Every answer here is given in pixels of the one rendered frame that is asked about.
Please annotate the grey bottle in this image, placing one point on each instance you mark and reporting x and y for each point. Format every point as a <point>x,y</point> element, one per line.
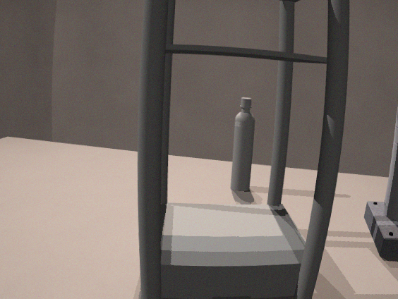
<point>243,147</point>

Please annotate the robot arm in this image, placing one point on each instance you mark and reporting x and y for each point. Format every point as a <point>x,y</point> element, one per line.
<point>390,207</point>

